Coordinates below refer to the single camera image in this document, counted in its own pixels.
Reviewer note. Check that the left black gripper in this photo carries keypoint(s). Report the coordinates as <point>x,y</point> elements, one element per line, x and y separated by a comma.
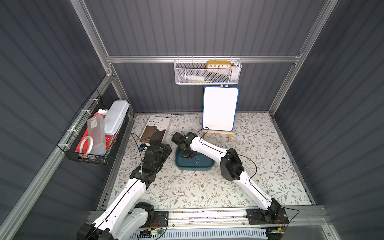
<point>154,144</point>

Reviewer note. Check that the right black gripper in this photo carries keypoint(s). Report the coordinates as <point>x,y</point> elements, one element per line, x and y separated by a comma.
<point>184,150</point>

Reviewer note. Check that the teal plastic storage tray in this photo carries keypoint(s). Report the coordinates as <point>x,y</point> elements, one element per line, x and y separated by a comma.
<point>199,163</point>

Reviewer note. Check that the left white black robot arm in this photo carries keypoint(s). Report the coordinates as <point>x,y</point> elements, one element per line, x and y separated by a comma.
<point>124,216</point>

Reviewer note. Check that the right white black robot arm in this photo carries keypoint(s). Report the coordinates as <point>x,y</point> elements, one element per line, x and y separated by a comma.
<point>231,169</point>

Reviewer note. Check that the red box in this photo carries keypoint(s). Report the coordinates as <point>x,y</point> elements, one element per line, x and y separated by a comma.
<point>109,139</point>

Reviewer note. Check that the floral patterned table mat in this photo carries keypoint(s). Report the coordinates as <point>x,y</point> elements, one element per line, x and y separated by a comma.
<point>264,158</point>

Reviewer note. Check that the interior design trends book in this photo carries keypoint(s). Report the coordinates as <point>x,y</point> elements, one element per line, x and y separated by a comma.
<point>156,130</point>

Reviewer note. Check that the wooden easel stand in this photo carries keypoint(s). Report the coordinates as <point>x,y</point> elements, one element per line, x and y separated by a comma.
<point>229,133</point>

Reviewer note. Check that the white plastic case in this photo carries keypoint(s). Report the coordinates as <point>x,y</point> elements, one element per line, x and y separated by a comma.
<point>115,116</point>

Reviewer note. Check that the white marker pen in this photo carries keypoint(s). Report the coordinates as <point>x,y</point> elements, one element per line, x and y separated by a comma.
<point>197,79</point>

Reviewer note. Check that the translucent plastic container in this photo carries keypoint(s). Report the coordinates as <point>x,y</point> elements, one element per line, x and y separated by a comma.
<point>96,130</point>

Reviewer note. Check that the white tape roll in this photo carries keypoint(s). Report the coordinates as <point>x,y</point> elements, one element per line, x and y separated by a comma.
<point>86,145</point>

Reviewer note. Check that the yellow clock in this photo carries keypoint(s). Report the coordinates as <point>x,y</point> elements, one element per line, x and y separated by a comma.
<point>215,64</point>

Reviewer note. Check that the white board with blue frame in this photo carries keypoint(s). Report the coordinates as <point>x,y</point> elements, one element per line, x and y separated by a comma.
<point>219,108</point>

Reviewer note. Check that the white wire mesh basket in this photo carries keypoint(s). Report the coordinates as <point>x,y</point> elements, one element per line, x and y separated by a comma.
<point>185,67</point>

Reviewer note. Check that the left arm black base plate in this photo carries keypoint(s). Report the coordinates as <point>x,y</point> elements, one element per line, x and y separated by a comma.
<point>157,219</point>

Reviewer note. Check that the black wire wall basket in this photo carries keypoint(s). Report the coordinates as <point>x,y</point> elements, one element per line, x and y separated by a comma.
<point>75,133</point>

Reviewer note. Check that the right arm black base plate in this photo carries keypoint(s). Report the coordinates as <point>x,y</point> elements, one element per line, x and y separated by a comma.
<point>262,217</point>

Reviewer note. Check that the aluminium front rail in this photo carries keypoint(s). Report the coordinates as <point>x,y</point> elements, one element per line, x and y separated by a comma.
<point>299,216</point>

